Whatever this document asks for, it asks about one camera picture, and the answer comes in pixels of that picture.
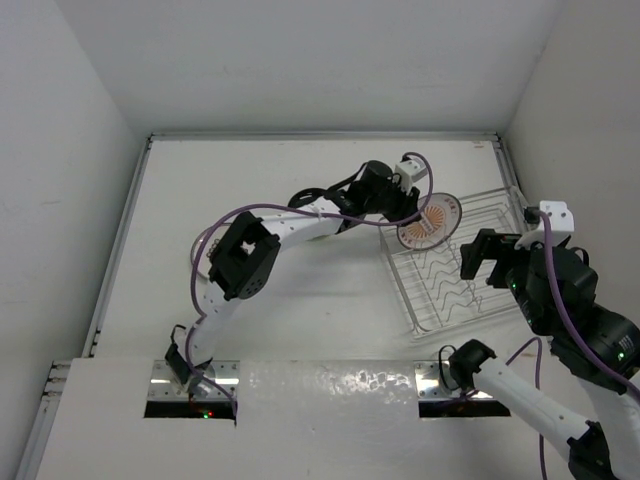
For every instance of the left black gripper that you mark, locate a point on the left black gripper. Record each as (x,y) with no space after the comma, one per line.
(407,208)

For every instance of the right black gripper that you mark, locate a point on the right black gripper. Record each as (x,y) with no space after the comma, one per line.
(486,237)

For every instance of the white plate red rim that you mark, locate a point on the white plate red rim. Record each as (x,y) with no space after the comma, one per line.
(439,219)

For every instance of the lime green plate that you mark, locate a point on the lime green plate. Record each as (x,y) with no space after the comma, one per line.
(319,239)

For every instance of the black plate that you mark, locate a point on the black plate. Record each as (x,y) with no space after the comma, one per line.
(305,197)

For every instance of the white plate red characters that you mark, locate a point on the white plate red characters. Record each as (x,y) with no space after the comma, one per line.
(208,243)

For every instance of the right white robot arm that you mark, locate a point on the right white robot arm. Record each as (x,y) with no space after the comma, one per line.
(591,415)

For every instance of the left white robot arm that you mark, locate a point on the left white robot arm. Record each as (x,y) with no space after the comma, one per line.
(241,261)

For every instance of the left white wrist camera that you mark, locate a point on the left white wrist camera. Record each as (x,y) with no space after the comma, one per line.
(409,171)

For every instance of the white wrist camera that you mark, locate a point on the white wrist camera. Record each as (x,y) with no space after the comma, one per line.
(409,171)
(553,223)

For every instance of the metal wire dish rack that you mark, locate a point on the metal wire dish rack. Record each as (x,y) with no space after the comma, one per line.
(433,297)

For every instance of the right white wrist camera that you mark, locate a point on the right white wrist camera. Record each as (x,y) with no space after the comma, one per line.
(553,223)

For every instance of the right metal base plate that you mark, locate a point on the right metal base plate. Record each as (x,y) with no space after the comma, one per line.
(434,382)

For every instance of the metal base plate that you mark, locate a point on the metal base plate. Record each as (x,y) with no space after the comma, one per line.
(219,377)
(434,382)

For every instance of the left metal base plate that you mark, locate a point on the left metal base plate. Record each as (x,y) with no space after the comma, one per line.
(219,377)

